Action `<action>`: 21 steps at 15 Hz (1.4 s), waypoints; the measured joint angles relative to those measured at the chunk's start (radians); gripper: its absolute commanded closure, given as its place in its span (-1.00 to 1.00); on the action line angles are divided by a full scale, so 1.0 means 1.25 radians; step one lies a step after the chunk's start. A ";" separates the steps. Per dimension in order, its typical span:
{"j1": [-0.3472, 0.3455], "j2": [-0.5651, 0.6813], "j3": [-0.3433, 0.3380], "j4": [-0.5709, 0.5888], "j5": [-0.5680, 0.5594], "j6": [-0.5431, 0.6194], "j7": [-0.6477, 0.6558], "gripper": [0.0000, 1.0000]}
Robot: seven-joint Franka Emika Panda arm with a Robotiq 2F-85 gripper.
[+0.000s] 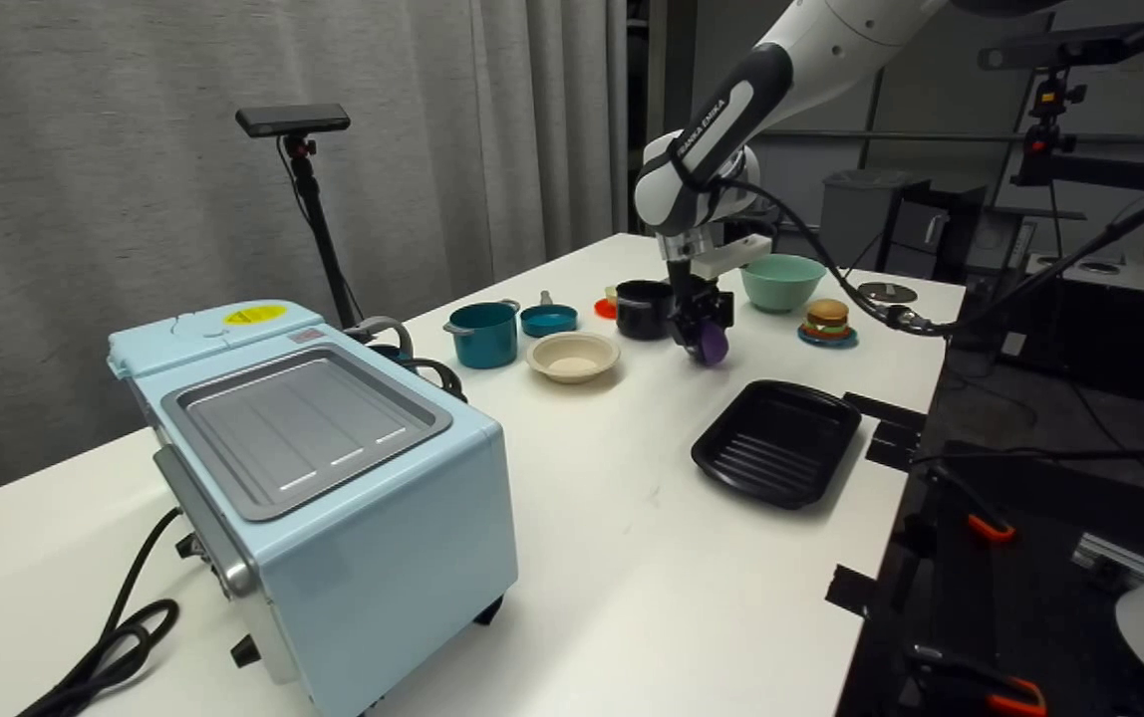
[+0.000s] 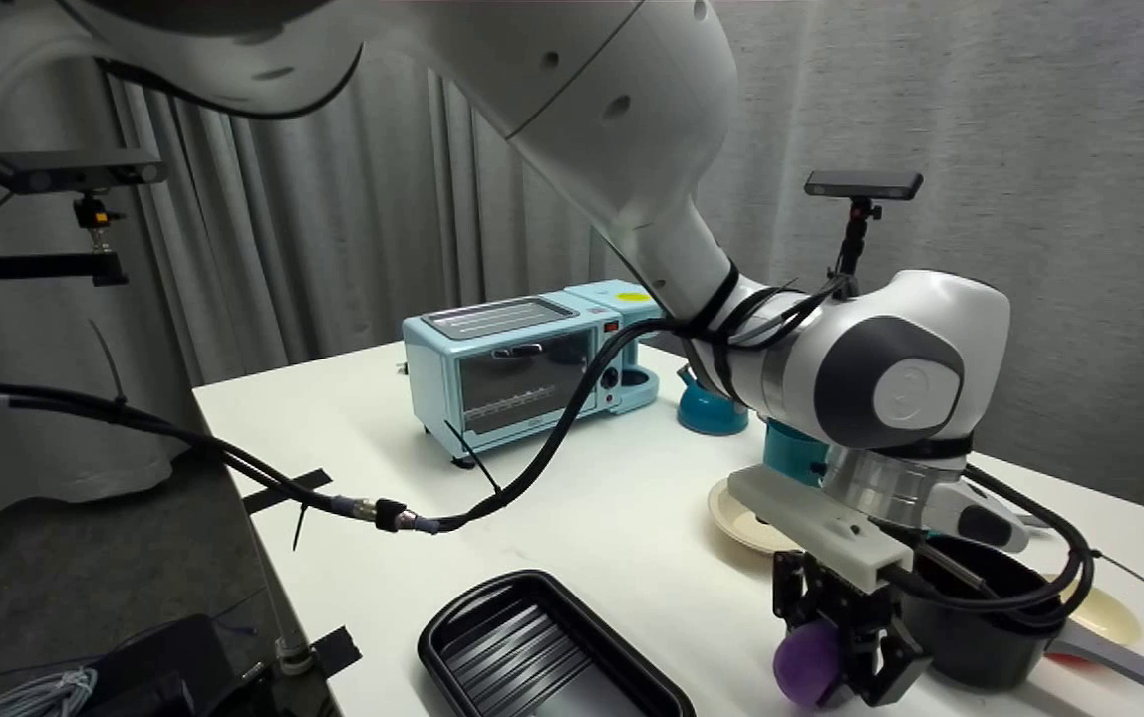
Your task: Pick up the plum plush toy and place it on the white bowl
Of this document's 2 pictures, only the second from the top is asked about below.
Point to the blue cup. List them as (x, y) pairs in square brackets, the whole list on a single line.
[(712, 410)]

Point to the clear plastic bag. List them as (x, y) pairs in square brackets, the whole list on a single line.
[(35, 696)]

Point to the teal cup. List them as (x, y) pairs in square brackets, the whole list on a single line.
[(795, 456)]

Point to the cream plate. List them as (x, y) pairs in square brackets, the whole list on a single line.
[(1113, 619)]

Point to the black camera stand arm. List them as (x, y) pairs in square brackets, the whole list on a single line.
[(25, 267)]

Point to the black camera bar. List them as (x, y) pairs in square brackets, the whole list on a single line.
[(864, 186), (65, 168)]

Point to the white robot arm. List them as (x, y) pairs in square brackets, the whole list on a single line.
[(597, 80)]

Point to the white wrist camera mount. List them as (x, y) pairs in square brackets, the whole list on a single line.
[(815, 522)]

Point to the black tape piece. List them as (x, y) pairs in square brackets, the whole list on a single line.
[(336, 649), (288, 486)]

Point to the black camera stand post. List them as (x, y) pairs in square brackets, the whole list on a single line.
[(851, 245)]

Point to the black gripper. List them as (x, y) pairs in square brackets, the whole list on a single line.
[(851, 595)]

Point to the black flat object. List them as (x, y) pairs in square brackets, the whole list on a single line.
[(159, 663)]

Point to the black plastic tray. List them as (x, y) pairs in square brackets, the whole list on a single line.
[(532, 649)]

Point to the purple plum plush toy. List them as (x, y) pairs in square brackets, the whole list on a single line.
[(809, 667)]

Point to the light blue toaster oven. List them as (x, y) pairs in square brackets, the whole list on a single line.
[(515, 365)]

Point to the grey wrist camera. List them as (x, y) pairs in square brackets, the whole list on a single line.
[(995, 518)]

